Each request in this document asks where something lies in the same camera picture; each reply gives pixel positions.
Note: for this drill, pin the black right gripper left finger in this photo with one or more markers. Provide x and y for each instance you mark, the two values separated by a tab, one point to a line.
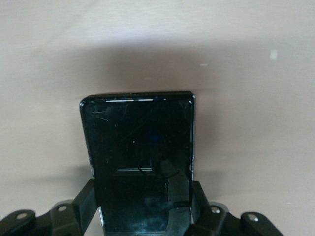
78	206

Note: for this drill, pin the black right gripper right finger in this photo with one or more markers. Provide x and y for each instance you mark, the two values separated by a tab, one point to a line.
204	209

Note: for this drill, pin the black smartphone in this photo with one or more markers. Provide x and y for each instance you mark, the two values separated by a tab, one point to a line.
140	157

